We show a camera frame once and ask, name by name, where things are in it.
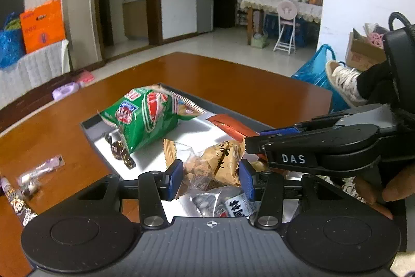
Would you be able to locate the wooden kitchen counter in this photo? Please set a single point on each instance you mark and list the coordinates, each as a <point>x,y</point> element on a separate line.
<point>134,19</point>

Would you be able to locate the dining table with lace cloth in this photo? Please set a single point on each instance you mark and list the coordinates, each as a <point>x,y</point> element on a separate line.
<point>259,2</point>

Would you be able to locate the grey cardboard box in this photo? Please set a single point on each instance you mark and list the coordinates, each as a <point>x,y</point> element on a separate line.
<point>191,129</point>

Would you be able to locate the green basket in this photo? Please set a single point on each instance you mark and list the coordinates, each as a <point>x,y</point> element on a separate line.
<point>259,41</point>

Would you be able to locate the green snack bag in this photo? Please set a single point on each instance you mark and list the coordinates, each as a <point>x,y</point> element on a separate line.
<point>146,121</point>

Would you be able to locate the white checked cloth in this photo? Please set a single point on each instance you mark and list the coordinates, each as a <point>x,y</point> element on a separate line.
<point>32,69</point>

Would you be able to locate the blue plastic stools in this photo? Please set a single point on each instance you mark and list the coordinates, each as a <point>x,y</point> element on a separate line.
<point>303,32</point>

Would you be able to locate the orange snack packet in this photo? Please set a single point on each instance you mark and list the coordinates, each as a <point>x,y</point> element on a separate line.
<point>231,127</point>

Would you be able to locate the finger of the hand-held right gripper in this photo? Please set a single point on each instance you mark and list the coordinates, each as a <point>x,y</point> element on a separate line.
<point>282,131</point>
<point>291,142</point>

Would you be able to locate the clear purple snack packet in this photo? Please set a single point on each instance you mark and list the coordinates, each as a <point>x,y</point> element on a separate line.
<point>42,168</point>

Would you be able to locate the clear seed packet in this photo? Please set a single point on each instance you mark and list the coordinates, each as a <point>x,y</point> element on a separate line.
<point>204,202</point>

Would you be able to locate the tan snack packet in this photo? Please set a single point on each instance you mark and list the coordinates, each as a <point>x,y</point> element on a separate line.
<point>214,163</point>

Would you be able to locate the white pink folding chair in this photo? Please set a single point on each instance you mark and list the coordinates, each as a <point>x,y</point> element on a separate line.
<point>287,11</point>

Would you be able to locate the purple slipper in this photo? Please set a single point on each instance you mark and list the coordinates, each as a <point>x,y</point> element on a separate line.
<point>66,91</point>

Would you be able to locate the pink slipper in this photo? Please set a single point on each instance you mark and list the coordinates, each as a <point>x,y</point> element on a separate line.
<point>85,78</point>

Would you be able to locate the person's right hand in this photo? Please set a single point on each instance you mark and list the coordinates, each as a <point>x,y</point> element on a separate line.
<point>400,186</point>

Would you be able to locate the blue plastic bag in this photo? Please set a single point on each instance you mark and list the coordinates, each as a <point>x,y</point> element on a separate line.
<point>316,69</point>
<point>9,46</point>

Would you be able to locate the person's white patterned shoe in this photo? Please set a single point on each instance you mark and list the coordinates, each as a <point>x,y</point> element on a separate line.
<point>343,82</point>

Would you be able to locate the person's black trouser leg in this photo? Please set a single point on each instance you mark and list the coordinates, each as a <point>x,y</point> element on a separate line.
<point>373,82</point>

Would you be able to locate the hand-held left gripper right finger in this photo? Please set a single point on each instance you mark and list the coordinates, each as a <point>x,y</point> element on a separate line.
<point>247,178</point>

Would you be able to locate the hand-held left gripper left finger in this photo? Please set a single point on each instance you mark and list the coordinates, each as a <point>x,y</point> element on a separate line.
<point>175,176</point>

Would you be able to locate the brown foil candy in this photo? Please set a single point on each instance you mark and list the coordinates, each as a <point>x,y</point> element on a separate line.
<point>118,148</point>
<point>129,162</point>

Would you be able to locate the dark striped snack stick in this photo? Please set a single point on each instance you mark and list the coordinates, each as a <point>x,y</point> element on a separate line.
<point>16,202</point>

